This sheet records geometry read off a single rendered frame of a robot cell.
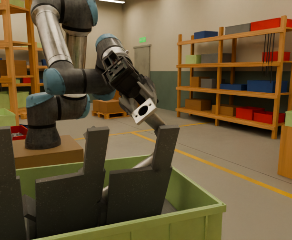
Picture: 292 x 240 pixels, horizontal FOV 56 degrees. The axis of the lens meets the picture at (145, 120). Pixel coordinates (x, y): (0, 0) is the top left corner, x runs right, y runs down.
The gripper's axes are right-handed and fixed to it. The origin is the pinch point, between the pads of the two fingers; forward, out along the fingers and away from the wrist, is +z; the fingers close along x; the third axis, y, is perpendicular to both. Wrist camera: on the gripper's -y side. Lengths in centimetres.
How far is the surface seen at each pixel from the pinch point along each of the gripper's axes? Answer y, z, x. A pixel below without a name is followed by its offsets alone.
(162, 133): -2.3, 5.2, 0.2
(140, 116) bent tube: 2.1, 1.6, -1.2
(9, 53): -55, -330, -137
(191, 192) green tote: -25.9, 6.5, -6.3
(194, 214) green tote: -15.3, 17.5, -5.5
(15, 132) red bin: -31, -101, -87
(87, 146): 6.4, 3.3, -12.8
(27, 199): 3.3, 0.0, -34.8
